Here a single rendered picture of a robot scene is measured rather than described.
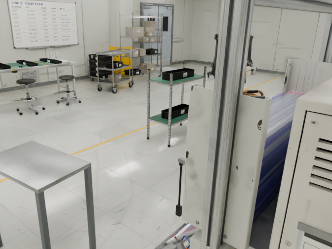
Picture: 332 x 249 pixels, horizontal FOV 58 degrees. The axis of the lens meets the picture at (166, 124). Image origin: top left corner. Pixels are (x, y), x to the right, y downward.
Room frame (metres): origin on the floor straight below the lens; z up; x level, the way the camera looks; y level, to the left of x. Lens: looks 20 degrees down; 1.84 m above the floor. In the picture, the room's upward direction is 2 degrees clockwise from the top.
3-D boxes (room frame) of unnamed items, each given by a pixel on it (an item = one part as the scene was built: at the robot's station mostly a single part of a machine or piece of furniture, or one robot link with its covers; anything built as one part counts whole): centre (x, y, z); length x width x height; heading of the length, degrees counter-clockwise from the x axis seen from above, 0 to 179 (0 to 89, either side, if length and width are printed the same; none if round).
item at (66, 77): (6.25, 2.12, 0.28); 0.54 x 0.52 x 0.57; 74
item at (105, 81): (7.57, 1.34, 0.50); 0.90 x 0.54 x 1.00; 156
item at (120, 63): (7.54, 1.35, 0.63); 0.40 x 0.30 x 0.14; 156
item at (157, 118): (4.55, -0.16, 0.55); 0.91 x 0.46 x 1.10; 141
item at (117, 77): (7.56, 1.34, 0.30); 0.30 x 0.23 x 0.18; 160
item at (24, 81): (5.50, 2.62, 0.31); 0.52 x 0.49 x 0.62; 141
